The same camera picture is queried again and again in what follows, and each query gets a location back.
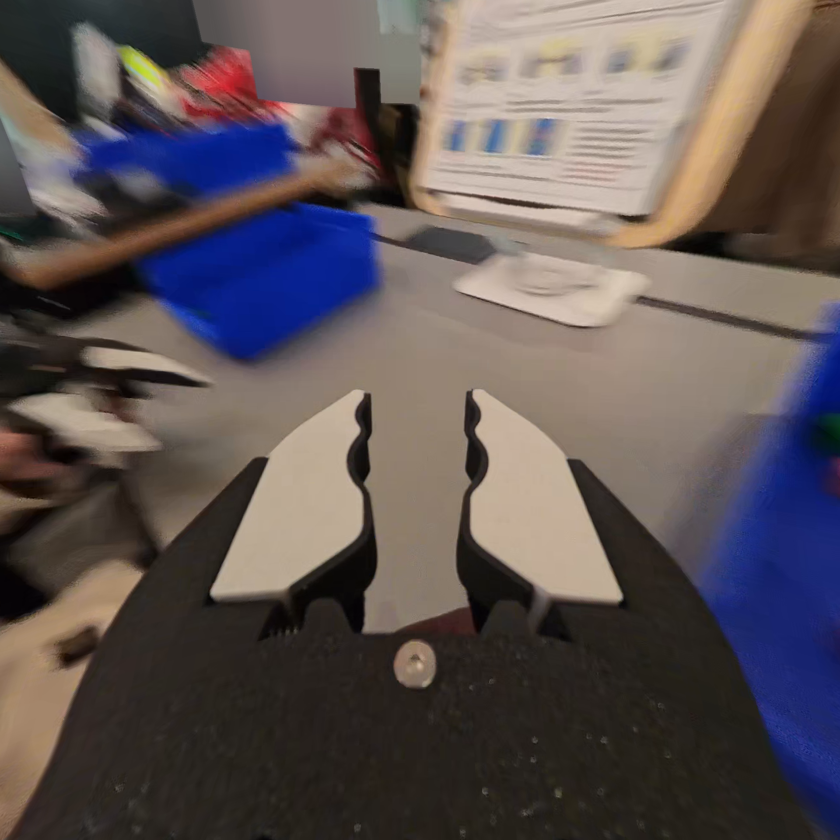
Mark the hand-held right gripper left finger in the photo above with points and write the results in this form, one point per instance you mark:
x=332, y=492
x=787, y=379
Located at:
x=295, y=518

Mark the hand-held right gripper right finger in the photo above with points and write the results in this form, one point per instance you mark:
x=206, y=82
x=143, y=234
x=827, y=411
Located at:
x=538, y=518

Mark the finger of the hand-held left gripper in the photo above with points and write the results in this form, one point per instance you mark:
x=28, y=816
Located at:
x=144, y=367
x=79, y=423

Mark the blue plastic bin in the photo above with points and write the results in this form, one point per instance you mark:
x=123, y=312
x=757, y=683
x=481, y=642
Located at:
x=262, y=282
x=197, y=154
x=774, y=590

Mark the green wooden cube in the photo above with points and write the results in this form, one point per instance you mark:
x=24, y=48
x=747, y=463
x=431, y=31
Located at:
x=829, y=426

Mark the person's left hand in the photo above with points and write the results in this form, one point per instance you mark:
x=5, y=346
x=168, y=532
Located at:
x=26, y=466

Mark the long wooden table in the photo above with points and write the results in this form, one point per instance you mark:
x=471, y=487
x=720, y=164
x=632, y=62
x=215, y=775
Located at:
x=197, y=220

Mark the wooden display board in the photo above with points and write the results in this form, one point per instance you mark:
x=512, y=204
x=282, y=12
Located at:
x=728, y=131

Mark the printed instruction sheet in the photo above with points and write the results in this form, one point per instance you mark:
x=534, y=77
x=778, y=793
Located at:
x=558, y=65

